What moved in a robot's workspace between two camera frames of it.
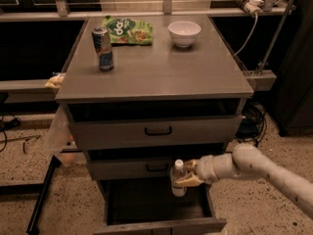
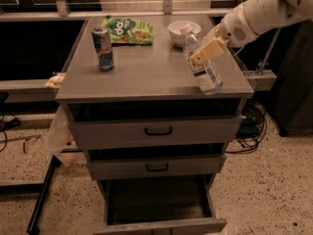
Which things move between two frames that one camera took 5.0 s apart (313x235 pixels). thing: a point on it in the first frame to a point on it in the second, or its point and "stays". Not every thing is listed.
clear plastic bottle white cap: (176, 172) to (206, 73)
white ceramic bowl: (184, 33) stays
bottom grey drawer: (148, 207) stays
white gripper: (205, 168) to (235, 30)
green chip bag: (128, 30) stays
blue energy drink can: (104, 48) stays
